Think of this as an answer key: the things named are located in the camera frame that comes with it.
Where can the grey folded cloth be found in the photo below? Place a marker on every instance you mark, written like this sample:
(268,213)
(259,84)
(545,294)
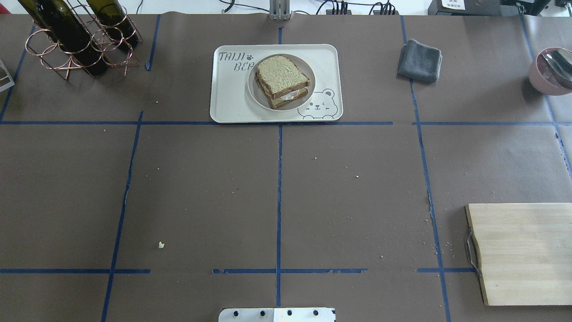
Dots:
(420,62)

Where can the aluminium frame post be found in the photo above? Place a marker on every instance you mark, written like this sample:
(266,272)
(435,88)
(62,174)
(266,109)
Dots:
(279,10)

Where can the white round plate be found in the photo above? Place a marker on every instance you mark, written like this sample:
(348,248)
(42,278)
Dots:
(259,96)

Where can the dark wine bottle far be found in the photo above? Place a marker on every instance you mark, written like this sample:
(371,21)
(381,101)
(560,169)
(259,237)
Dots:
(118,26)

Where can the bread slice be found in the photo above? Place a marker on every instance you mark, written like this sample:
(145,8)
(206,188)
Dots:
(279,75)
(276,104)

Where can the white wire cup rack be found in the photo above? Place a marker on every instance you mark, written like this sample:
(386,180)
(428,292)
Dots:
(6,79)

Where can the wooden cutting board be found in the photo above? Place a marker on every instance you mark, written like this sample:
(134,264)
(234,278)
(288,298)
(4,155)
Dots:
(521,252)

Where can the fried egg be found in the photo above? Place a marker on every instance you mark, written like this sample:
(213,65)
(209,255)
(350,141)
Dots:
(295,94)

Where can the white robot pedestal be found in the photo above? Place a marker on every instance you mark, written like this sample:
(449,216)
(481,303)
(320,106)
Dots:
(296,314)

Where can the pink bowl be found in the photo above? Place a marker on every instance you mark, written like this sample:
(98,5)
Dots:
(540,76)

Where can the metal scoop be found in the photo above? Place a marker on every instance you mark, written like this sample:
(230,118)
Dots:
(559,62)

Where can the dark wine bottle near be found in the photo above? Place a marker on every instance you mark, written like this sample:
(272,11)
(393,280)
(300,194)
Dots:
(73,37)

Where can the cream bear tray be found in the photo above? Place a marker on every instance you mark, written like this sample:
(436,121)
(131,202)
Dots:
(230,102)

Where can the black desktop box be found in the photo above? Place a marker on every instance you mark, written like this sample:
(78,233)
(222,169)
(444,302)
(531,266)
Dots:
(493,8)

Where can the copper wire bottle rack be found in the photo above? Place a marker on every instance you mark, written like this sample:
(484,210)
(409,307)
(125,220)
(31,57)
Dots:
(92,36)

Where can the dark wine bottle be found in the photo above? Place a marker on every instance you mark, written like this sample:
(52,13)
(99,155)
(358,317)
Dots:
(118,26)
(73,37)

